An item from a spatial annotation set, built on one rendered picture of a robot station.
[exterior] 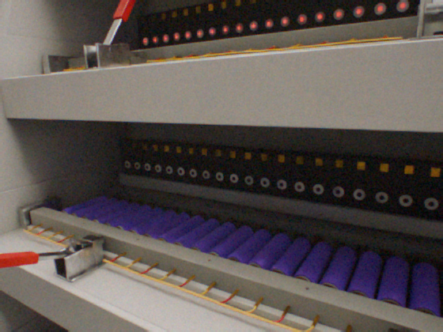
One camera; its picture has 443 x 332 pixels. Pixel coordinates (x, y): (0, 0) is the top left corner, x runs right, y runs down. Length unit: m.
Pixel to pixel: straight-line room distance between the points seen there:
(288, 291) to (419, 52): 0.17
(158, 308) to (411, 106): 0.22
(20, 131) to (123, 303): 0.27
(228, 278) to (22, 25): 0.38
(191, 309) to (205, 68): 0.18
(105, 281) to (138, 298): 0.04
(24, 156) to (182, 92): 0.28
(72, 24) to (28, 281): 0.33
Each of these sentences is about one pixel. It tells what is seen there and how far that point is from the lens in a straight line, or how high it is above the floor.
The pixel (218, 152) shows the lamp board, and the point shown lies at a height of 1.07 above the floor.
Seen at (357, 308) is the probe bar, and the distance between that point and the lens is 0.24.
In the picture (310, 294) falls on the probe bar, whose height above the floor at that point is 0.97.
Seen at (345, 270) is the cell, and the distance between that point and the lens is 0.29.
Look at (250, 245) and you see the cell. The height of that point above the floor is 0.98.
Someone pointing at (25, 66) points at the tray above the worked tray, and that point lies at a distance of 0.48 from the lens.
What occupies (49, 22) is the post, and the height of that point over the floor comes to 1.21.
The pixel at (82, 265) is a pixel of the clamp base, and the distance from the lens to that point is 0.33.
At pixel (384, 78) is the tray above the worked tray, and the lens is 0.19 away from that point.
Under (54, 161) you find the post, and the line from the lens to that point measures 0.50.
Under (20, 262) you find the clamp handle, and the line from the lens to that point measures 0.31.
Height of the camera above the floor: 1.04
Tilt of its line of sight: 2 degrees up
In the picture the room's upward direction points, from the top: 8 degrees clockwise
